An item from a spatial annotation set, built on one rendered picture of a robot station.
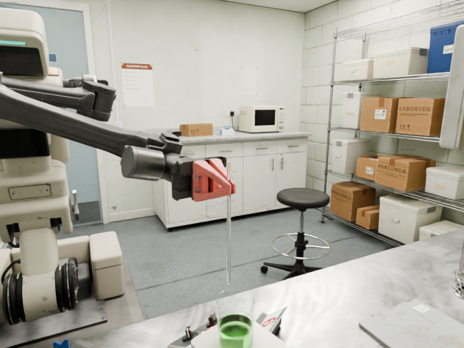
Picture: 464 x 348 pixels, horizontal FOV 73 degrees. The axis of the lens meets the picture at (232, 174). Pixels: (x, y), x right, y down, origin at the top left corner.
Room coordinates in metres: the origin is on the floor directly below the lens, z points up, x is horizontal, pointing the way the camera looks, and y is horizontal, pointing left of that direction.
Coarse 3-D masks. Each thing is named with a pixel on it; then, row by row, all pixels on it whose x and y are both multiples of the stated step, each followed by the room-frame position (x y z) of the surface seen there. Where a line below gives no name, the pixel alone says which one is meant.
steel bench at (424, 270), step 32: (384, 256) 0.91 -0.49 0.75; (416, 256) 0.91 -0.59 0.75; (448, 256) 0.91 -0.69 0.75; (256, 288) 0.74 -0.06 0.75; (288, 288) 0.74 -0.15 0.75; (320, 288) 0.74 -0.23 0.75; (352, 288) 0.74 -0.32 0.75; (384, 288) 0.74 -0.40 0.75; (416, 288) 0.74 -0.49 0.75; (448, 288) 0.74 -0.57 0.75; (160, 320) 0.61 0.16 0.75; (192, 320) 0.61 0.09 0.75; (288, 320) 0.61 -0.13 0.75; (320, 320) 0.61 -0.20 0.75; (352, 320) 0.61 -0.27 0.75
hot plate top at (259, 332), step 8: (216, 328) 0.48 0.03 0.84; (256, 328) 0.48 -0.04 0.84; (264, 328) 0.48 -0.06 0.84; (200, 336) 0.46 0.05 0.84; (208, 336) 0.46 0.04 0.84; (216, 336) 0.46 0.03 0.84; (256, 336) 0.46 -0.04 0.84; (264, 336) 0.46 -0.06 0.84; (272, 336) 0.46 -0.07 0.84; (192, 344) 0.44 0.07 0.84; (200, 344) 0.44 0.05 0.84; (208, 344) 0.44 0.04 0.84; (216, 344) 0.44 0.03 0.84; (256, 344) 0.44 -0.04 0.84; (264, 344) 0.44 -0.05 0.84; (272, 344) 0.44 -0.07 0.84; (280, 344) 0.44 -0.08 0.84
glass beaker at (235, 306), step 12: (216, 300) 0.44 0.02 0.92; (228, 300) 0.47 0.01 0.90; (240, 300) 0.47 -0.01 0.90; (252, 300) 0.45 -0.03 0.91; (228, 312) 0.42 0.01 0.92; (240, 312) 0.42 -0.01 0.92; (252, 312) 0.43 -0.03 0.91; (228, 324) 0.42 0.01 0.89; (240, 324) 0.42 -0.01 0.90; (252, 324) 0.43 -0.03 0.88; (228, 336) 0.42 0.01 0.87; (240, 336) 0.42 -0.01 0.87; (252, 336) 0.43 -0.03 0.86
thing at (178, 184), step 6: (216, 156) 0.55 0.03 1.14; (174, 162) 0.49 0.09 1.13; (222, 162) 0.54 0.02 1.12; (174, 168) 0.48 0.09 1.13; (174, 174) 0.49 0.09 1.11; (174, 180) 0.49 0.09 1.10; (180, 180) 0.50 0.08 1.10; (186, 180) 0.51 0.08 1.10; (174, 186) 0.49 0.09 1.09; (180, 186) 0.50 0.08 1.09; (186, 186) 0.51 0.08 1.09; (174, 192) 0.49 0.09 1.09; (180, 192) 0.49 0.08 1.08; (186, 192) 0.50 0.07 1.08; (174, 198) 0.49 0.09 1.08; (180, 198) 0.50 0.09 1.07
